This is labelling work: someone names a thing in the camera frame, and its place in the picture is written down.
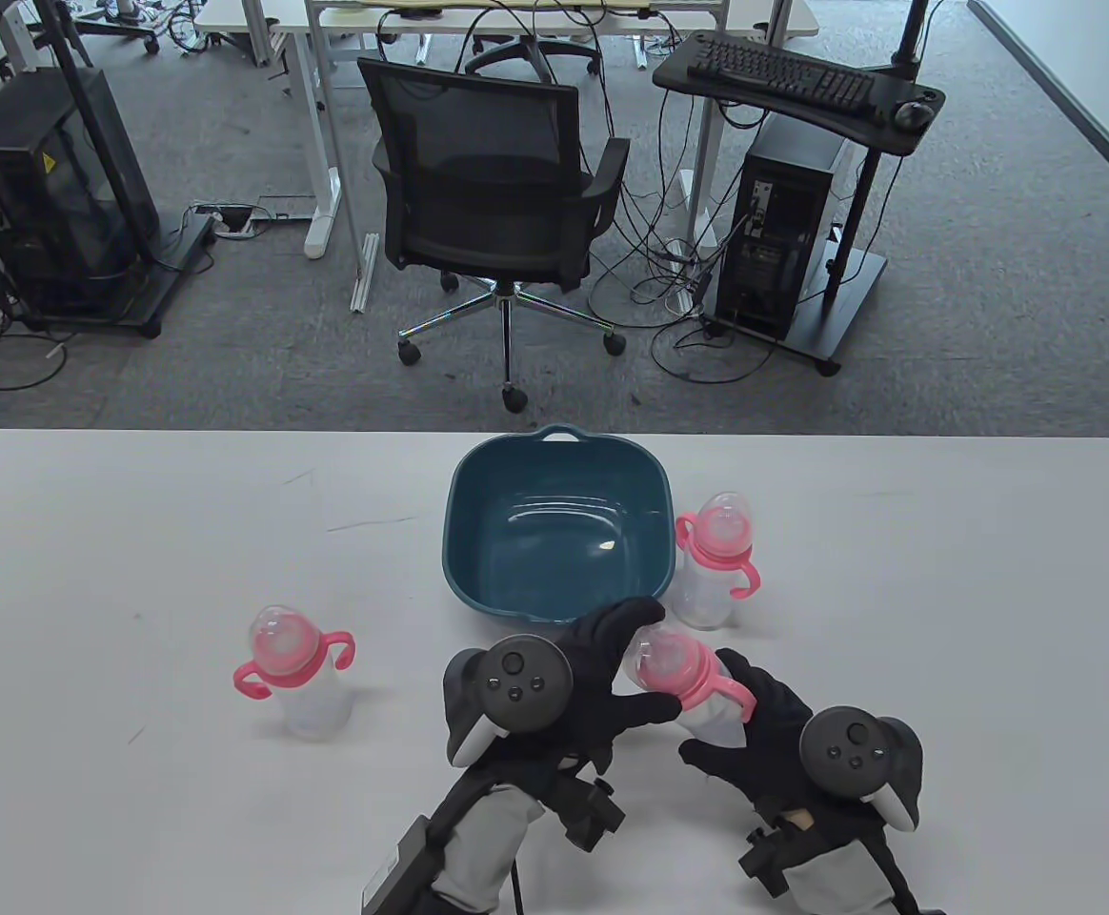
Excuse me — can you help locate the person's left hand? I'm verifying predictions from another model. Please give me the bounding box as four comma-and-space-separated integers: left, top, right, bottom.
474, 598, 687, 778

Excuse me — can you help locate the person's right hand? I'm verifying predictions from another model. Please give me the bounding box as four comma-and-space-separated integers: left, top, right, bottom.
680, 648, 891, 842

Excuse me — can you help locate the clear plastic baby bottle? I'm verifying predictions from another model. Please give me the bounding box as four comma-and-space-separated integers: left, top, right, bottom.
232, 603, 357, 742
623, 624, 758, 746
671, 491, 763, 630

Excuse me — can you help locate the black white handheld controller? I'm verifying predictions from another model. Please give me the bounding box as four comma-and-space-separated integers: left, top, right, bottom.
443, 634, 576, 766
799, 707, 927, 832

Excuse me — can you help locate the black forearm battery box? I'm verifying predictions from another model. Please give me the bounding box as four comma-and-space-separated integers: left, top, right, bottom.
361, 812, 434, 915

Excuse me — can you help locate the teal plastic basin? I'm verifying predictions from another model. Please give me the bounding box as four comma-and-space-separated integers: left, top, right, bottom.
442, 424, 677, 625

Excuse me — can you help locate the silver aluminium profile bar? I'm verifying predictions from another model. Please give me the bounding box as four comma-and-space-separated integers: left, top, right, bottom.
352, 233, 382, 315

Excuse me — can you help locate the black computer tower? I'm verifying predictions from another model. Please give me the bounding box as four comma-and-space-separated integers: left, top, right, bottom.
715, 114, 851, 342

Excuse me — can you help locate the black mesh office chair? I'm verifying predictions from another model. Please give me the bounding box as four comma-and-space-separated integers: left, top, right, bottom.
356, 55, 632, 414

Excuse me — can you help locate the black rolling cart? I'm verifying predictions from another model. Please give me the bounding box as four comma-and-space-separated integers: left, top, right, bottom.
0, 0, 219, 340

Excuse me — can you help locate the black rolling workstation stand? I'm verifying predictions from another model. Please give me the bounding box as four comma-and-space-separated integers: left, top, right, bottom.
652, 0, 948, 377

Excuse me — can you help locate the black keyboard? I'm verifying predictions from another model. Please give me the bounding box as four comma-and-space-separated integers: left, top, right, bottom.
686, 36, 877, 117

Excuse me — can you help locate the black swivel chair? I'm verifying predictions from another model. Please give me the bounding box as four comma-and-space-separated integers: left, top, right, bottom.
464, 36, 603, 82

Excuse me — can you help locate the black glass computer case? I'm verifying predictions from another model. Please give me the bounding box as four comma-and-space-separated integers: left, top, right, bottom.
0, 67, 161, 317

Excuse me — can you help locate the white standing desk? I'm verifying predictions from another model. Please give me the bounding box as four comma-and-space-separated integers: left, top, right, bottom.
194, 0, 820, 261

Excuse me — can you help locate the black chair base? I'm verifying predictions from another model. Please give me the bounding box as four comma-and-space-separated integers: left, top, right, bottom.
73, 0, 163, 55

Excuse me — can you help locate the tangle of black cables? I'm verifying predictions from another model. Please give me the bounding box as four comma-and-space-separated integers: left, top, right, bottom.
588, 91, 784, 387

